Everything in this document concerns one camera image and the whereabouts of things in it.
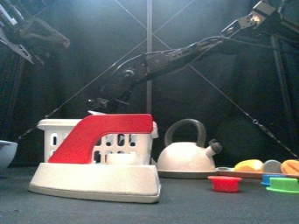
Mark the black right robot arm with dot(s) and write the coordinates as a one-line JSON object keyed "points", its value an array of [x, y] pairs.
{"points": [[201, 46]]}

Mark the white plastic laundry basket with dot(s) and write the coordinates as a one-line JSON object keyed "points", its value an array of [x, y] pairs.
{"points": [[57, 125]]}

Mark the blue-grey bowl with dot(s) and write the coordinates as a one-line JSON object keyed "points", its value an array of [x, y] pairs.
{"points": [[5, 153]]}

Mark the red toy cup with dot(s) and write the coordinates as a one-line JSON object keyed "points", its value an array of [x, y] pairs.
{"points": [[224, 183]]}

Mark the wooden toy board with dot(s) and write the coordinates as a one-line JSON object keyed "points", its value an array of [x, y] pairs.
{"points": [[240, 174]]}

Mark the yellow toy food piece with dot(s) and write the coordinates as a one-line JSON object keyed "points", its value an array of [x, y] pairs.
{"points": [[248, 165]]}

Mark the grey round toy piece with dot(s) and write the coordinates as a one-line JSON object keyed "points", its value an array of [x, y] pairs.
{"points": [[272, 166]]}

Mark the orange toy food piece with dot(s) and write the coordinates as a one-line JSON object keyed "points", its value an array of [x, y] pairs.
{"points": [[291, 166]]}

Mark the grey vertical frame pole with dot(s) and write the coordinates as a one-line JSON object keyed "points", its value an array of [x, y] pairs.
{"points": [[149, 35]]}

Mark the dark frame post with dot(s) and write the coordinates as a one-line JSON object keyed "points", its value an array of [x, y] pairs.
{"points": [[283, 87]]}

